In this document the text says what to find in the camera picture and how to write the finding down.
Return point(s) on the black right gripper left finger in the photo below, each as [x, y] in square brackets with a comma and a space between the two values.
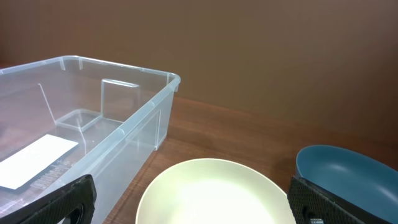
[72, 203]

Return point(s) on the white paper label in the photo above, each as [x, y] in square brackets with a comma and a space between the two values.
[24, 165]

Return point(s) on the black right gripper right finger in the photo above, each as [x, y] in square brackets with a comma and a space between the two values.
[311, 204]

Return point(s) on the cream plate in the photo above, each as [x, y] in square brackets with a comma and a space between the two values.
[215, 191]

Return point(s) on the clear plastic storage container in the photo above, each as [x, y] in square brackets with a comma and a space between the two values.
[115, 114]

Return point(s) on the blue plate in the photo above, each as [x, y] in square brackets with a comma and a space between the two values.
[359, 179]

